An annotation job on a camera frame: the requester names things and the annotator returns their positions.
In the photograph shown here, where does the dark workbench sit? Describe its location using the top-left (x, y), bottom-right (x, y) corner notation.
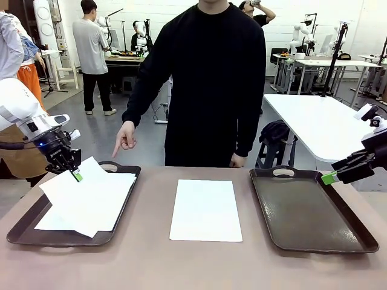
top-left (104, 53), bottom-right (146, 94)

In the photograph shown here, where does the tall black stand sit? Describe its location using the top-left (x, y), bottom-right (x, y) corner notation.
top-left (320, 22), bottom-right (348, 98)

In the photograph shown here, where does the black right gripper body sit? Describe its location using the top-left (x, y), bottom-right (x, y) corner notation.
top-left (361, 137), bottom-right (387, 170)

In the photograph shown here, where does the person's left hand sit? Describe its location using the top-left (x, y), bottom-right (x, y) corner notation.
top-left (229, 152), bottom-right (246, 169)

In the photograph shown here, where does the brown cloth cover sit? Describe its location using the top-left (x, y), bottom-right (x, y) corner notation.
top-left (0, 123), bottom-right (49, 179)

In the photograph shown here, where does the gray monitor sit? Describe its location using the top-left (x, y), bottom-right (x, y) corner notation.
top-left (319, 33), bottom-right (334, 54)

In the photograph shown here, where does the person in orange shorts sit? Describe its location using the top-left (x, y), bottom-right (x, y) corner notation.
top-left (0, 10), bottom-right (48, 111)

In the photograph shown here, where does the person in gray t-shirt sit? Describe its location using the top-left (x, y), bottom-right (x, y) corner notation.
top-left (72, 0), bottom-right (117, 117)

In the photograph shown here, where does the large white table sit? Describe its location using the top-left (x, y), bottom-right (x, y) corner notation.
top-left (262, 93), bottom-right (387, 164)

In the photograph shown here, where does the black stool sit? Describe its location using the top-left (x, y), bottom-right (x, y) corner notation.
top-left (255, 140), bottom-right (299, 170)

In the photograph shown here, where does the gray step stool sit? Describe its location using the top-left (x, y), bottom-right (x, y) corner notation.
top-left (122, 75), bottom-right (140, 96)

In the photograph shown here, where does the person's right hand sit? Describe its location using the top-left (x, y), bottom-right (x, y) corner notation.
top-left (111, 120), bottom-right (137, 160)

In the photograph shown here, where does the seated person in black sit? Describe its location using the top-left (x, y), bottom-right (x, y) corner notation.
top-left (130, 21), bottom-right (143, 51)

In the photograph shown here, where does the white tower air conditioner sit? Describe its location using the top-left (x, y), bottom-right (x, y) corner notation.
top-left (32, 0), bottom-right (61, 51)

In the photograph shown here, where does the brown plastic tray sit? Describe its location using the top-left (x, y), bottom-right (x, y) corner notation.
top-left (249, 165), bottom-right (380, 254)
top-left (6, 161), bottom-right (142, 248)

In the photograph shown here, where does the white desk leg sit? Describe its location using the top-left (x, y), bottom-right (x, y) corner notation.
top-left (154, 75), bottom-right (174, 124)

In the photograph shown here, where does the person drinking from bottle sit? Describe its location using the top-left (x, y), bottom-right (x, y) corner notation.
top-left (238, 0), bottom-right (276, 28)

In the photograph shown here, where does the black office chair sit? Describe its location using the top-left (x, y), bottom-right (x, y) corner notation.
top-left (270, 47), bottom-right (290, 66)

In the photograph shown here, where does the person in black sweater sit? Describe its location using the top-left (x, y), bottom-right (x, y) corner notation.
top-left (121, 0), bottom-right (267, 169)

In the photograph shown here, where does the white A4 paper sheet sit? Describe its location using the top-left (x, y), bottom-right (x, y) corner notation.
top-left (39, 156), bottom-right (137, 239)
top-left (34, 172), bottom-right (137, 232)

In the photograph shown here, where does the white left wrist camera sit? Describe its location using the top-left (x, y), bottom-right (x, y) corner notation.
top-left (62, 129), bottom-right (82, 143)

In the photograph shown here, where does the long white table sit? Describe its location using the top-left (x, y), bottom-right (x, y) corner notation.
top-left (294, 59), bottom-right (382, 102)

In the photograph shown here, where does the white wooden stool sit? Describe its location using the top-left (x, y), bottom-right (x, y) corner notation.
top-left (54, 60), bottom-right (80, 91)

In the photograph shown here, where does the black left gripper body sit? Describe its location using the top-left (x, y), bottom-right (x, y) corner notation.
top-left (36, 129), bottom-right (74, 166)

